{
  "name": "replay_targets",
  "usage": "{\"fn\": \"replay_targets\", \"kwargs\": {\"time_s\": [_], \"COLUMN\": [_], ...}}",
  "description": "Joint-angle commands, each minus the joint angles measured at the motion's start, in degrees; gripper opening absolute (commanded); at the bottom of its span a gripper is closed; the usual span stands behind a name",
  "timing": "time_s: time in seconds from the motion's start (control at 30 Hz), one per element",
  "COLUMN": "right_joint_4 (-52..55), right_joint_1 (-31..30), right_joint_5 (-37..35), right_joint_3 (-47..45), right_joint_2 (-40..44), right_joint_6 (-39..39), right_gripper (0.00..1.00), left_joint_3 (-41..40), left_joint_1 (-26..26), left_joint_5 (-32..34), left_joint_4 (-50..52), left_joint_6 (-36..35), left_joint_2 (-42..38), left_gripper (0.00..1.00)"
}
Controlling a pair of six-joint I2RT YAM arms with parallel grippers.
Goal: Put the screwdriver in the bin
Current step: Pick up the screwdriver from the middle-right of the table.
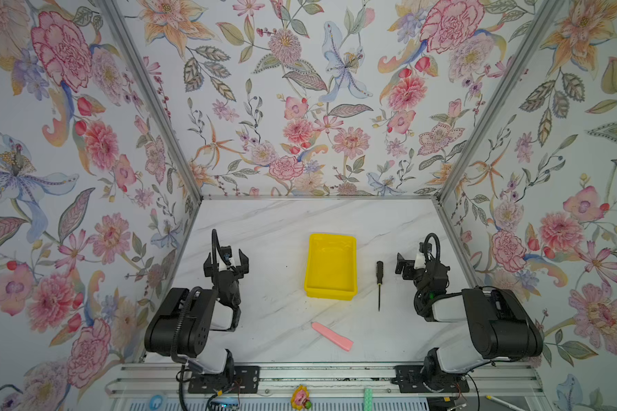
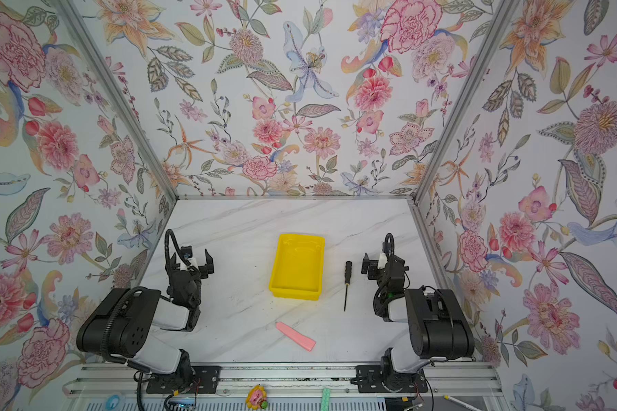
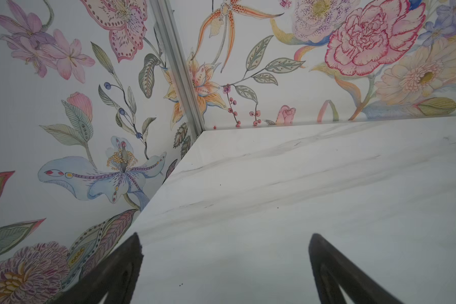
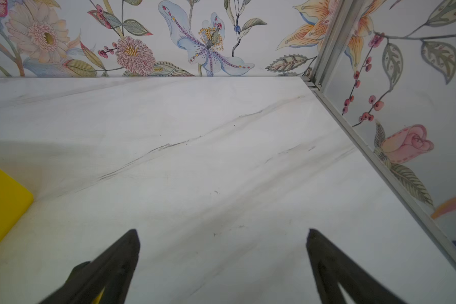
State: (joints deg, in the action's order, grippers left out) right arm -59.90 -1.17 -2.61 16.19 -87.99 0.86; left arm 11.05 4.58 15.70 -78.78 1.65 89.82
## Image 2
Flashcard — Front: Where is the black screwdriver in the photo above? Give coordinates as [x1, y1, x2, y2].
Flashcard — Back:
[343, 260, 353, 312]

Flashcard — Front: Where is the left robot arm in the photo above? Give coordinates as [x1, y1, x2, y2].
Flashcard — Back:
[75, 229, 214, 393]

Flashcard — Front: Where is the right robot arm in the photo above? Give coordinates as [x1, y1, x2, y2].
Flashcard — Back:
[356, 233, 475, 392]

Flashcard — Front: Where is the yellow plastic bin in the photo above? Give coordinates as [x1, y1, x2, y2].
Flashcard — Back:
[268, 234, 326, 301]

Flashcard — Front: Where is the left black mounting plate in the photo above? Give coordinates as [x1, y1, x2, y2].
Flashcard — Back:
[146, 366, 222, 395]

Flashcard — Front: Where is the black mounting plate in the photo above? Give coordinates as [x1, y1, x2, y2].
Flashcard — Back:
[350, 365, 430, 396]
[146, 366, 222, 395]

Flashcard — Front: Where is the pink plastic wedge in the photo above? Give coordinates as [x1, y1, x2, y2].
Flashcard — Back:
[275, 322, 316, 352]

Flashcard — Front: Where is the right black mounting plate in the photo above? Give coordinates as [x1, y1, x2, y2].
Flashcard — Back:
[350, 365, 430, 396]

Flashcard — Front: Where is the green plastic strip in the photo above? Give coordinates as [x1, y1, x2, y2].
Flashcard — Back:
[320, 388, 331, 411]

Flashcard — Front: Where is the white pen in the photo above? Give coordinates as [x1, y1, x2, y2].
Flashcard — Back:
[443, 396, 482, 411]

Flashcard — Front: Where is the pink yellow flower toy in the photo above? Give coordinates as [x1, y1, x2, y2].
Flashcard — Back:
[245, 385, 268, 410]

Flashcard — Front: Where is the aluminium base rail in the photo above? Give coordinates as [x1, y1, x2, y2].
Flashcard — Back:
[61, 361, 505, 399]

